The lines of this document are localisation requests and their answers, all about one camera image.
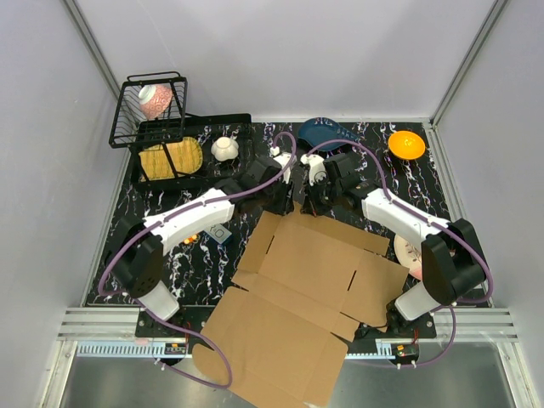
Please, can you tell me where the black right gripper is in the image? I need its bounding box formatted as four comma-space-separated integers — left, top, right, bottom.
300, 174, 342, 218

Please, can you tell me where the brown cardboard box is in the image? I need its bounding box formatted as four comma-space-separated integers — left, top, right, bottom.
192, 212, 409, 407

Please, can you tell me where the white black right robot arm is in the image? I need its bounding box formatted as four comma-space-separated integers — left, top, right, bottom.
301, 154, 486, 337

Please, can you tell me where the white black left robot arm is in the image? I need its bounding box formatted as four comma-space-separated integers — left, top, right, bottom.
106, 153, 292, 337

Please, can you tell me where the blue white small carton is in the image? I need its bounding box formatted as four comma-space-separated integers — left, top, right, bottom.
204, 224, 232, 246

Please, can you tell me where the white flower-shaped cup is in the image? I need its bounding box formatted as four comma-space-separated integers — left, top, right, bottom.
211, 137, 239, 162

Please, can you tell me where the dark blue leaf dish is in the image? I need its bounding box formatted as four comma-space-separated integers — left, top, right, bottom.
297, 117, 357, 152

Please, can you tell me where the orange flower toy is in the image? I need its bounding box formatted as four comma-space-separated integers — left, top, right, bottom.
183, 235, 199, 245

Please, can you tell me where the woven bamboo tray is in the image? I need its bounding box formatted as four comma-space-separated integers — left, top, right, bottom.
139, 137, 203, 181

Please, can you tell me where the white floral plate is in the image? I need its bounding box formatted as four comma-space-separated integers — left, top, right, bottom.
394, 235, 422, 281

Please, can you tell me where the orange round bowl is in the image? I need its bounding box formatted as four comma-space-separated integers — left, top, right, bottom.
388, 131, 426, 161

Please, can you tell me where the pink patterned ceramic bowl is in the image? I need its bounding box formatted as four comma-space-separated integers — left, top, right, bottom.
138, 84, 173, 120

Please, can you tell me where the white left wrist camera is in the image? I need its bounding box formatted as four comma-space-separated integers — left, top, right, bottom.
269, 147, 292, 184

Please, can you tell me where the black wire dish rack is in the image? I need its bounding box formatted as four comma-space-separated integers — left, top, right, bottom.
109, 71, 255, 191

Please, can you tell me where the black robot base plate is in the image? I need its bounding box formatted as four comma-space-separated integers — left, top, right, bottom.
135, 305, 437, 346

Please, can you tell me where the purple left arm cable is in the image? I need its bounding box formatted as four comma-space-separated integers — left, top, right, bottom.
97, 132, 298, 388

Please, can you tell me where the aluminium front rail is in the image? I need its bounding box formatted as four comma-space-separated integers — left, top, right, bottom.
57, 307, 518, 360

